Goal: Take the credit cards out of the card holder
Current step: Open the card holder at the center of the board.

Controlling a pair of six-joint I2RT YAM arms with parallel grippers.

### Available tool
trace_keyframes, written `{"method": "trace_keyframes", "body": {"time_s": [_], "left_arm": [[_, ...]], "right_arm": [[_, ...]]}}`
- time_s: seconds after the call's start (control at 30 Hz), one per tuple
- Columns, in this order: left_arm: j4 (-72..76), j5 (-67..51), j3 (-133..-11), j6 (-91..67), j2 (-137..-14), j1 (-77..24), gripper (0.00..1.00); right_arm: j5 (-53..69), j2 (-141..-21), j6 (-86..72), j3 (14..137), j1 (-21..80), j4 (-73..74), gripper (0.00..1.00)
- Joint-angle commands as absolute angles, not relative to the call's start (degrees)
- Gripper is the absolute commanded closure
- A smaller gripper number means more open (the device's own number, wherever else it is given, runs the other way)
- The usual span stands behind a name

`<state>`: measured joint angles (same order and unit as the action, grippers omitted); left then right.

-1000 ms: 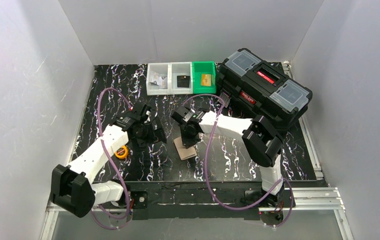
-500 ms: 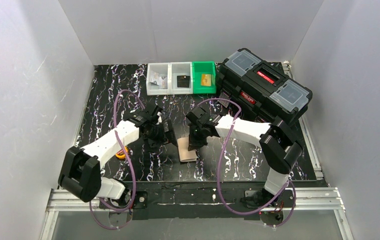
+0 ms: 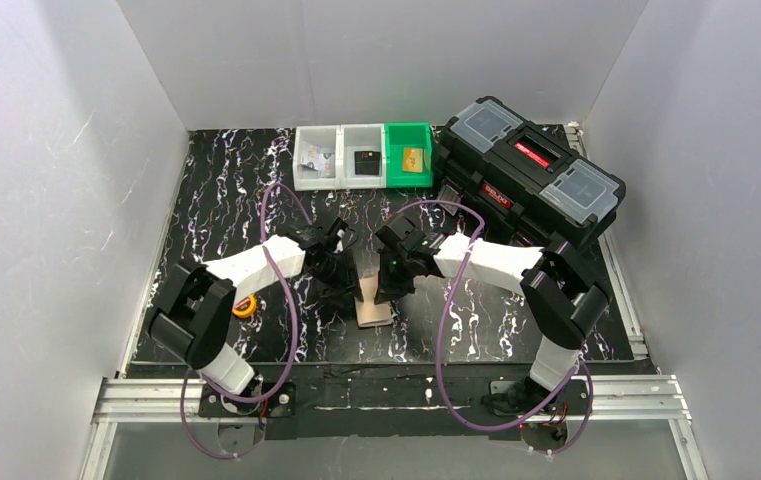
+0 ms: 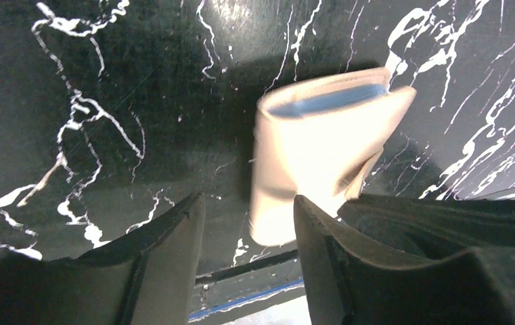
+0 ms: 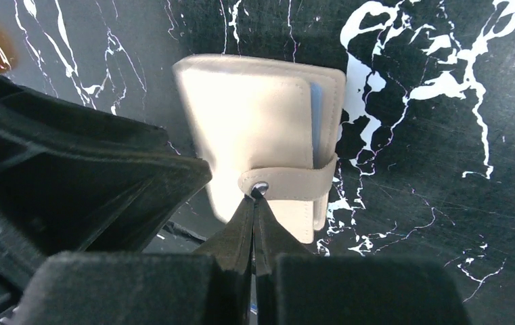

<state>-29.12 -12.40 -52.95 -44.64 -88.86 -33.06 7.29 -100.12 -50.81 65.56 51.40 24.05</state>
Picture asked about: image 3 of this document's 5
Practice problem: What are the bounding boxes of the beige leather card holder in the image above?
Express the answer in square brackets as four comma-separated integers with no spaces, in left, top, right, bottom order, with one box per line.
[355,275,393,328]

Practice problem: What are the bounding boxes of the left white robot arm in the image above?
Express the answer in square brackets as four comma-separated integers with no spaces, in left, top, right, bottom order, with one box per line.
[144,218,363,404]

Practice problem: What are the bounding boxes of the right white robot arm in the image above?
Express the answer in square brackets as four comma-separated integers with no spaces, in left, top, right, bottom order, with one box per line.
[375,215,613,392]

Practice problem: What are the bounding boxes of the gold card in bin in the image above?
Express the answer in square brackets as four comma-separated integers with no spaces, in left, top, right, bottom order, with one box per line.
[401,147,424,174]

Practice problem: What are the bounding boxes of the black card in bin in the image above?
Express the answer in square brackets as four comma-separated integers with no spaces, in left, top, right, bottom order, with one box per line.
[354,150,382,176]

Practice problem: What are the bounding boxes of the silver cards in bin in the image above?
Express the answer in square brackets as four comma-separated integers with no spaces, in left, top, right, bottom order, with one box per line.
[301,145,336,178]

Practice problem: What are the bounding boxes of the green storage bin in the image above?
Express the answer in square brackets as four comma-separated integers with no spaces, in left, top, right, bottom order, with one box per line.
[384,122,433,189]

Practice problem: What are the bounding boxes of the middle white storage bin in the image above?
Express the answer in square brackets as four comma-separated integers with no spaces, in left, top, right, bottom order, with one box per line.
[337,124,386,190]

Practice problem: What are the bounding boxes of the white storage bin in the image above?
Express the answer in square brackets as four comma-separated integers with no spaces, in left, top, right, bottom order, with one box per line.
[293,125,340,191]
[337,124,386,190]

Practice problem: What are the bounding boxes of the left white storage bin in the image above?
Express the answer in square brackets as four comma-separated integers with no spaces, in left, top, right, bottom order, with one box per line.
[293,125,340,191]

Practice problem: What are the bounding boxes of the black plastic toolbox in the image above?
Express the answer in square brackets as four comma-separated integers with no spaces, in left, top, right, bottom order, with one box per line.
[431,96,626,252]

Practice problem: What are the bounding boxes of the aluminium frame rail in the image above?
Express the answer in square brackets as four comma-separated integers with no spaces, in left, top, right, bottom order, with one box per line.
[80,365,708,479]

